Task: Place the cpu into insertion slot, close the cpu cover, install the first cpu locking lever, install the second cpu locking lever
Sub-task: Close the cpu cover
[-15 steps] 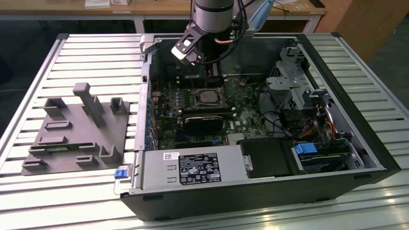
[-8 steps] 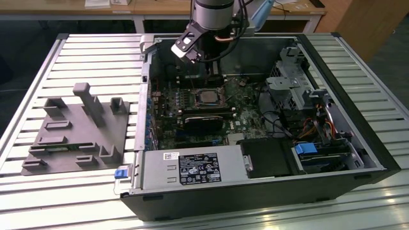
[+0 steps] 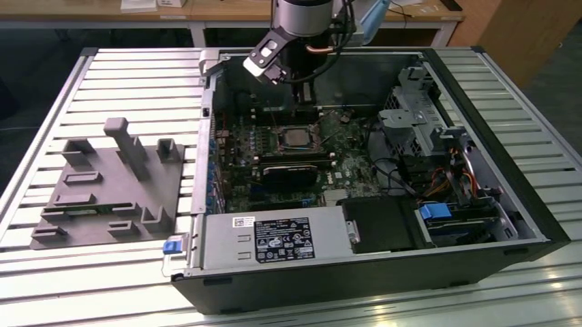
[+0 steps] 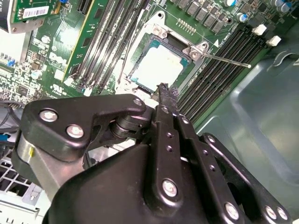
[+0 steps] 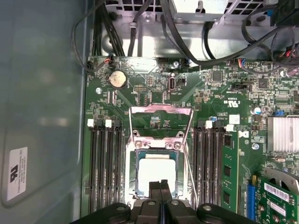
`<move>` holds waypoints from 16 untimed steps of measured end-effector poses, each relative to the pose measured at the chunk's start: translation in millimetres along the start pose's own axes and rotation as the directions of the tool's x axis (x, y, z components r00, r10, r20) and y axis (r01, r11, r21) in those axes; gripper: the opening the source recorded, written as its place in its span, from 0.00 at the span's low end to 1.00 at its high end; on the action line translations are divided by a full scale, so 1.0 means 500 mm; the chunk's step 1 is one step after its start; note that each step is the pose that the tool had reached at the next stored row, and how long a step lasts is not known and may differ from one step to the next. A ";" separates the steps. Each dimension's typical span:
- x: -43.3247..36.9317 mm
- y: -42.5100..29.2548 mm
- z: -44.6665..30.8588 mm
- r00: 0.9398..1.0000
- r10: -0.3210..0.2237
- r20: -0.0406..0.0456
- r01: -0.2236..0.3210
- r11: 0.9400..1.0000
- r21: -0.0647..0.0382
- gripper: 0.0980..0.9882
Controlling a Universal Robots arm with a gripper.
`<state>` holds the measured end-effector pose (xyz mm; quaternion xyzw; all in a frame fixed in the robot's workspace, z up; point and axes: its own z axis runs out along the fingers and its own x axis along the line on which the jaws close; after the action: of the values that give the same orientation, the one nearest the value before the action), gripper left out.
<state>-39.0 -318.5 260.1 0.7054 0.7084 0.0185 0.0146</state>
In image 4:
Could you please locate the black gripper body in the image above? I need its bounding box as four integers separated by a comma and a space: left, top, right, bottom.
42, 142, 211, 224

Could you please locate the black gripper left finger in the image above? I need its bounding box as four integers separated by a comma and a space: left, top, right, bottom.
13, 83, 185, 212

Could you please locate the metal socket cover frame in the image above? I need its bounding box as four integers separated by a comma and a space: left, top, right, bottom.
127, 24, 199, 100

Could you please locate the metal wire locking lever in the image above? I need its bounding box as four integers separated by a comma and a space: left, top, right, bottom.
201, 53, 252, 69
118, 11, 142, 84

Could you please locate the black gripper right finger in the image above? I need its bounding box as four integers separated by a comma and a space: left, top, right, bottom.
171, 86, 293, 224

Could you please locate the silver CPU plate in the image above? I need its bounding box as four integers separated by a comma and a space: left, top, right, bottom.
130, 39, 190, 94

